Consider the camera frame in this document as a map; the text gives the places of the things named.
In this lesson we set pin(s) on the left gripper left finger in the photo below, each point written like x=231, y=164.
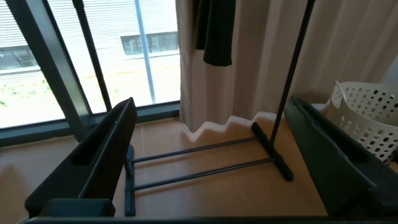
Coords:
x=56, y=189

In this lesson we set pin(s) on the window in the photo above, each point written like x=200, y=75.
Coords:
x=46, y=56

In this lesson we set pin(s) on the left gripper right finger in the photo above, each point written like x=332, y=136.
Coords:
x=342, y=183

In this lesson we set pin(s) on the black clothes rack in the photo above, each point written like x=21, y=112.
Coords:
x=289, y=81

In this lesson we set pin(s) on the beige curtain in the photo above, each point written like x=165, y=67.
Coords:
x=342, y=40

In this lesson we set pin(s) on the white laundry basket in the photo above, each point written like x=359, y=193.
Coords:
x=367, y=118

